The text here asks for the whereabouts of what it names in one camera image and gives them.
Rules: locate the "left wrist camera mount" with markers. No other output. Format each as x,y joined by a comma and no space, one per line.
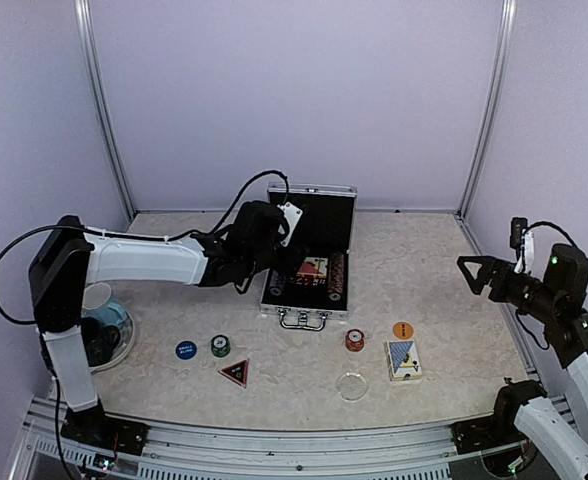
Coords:
291,215

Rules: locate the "aluminium poker case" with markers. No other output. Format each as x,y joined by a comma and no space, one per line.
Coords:
325,228

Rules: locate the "front aluminium frame rail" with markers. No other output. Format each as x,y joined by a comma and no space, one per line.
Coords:
174,450

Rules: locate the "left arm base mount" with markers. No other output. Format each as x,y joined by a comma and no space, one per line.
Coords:
95,428

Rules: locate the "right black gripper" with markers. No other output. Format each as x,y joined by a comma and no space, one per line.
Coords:
489,269

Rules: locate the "orange big blind button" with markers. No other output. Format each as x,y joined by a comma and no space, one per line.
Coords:
403,330

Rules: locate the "blue small blind button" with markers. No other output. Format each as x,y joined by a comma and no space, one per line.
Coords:
186,350

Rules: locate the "black mug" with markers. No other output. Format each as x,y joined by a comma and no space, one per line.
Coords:
99,341

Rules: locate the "red triangular dealer button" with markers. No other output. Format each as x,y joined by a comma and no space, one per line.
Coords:
237,373

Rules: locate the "clear round dealer puck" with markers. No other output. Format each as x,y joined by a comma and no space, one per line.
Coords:
352,386

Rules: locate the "left chip row in case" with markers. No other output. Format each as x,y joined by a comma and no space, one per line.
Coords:
277,284

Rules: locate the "left rear aluminium post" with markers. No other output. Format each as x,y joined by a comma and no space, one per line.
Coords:
84,21

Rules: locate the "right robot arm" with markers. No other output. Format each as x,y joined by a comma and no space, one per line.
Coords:
523,410

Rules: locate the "right chip row in case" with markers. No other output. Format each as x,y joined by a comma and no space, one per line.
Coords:
336,277

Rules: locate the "clear round tray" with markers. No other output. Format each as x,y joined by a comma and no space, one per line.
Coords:
127,341

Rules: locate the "chip row in case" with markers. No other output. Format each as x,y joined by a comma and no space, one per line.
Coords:
336,277
277,284

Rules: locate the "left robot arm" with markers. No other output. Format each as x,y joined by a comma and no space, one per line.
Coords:
74,256

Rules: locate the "aluminium post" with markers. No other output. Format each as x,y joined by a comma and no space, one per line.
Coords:
84,21
499,66

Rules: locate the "blue playing card deck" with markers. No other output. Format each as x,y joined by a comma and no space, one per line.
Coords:
403,361

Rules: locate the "right rear aluminium post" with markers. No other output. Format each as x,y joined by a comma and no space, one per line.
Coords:
499,66

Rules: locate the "green poker chip stack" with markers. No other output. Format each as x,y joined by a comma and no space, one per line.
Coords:
220,346

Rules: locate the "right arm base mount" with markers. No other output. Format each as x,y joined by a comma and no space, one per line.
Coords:
497,428

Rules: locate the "red playing card deck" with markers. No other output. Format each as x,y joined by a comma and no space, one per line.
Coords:
314,268

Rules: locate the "red poker chip stack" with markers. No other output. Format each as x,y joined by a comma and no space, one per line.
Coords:
354,340

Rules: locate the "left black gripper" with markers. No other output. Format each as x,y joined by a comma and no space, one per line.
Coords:
291,264

